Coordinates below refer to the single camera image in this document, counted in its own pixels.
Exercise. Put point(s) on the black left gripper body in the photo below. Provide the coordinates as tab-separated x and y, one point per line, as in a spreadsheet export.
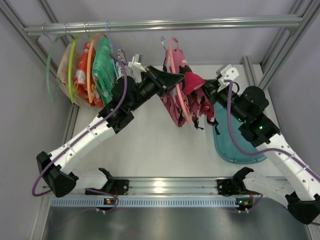
158	83

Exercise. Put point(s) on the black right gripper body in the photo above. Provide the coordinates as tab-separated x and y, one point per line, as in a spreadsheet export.
212	91

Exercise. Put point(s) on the pink camouflage trousers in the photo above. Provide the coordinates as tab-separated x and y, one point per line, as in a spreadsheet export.
196	102

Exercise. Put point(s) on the pink plastic hanger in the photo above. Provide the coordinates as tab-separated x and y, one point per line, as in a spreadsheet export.
177	85

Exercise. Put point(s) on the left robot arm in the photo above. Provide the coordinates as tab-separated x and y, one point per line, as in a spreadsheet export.
57	168

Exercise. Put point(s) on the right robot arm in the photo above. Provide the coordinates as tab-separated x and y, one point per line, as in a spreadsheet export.
254	134

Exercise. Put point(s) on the orange plastic hanger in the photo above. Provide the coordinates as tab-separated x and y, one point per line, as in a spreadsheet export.
88	66

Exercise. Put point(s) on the blue plastic hanger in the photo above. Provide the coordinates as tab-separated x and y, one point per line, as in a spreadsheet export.
112	49

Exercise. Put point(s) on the green patterned garment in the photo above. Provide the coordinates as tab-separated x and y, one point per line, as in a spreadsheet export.
103	71

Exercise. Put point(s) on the orange patterned garment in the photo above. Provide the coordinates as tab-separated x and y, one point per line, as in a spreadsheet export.
80	80

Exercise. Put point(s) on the beige garment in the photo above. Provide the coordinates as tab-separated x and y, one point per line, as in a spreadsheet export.
63	71

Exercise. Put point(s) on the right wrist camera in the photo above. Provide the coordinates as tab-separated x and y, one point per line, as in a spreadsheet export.
226	73

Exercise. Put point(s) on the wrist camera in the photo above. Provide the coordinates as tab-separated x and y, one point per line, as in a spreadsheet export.
226	73
135	65

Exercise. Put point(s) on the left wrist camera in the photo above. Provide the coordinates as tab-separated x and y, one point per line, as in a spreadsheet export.
135	65

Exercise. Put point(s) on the aluminium hanging rail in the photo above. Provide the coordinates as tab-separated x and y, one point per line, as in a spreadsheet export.
266	21

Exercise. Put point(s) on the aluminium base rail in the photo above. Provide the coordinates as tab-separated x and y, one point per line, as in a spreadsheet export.
142	186

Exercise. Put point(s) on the grey slotted cable duct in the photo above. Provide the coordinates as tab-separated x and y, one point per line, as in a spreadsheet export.
147	202

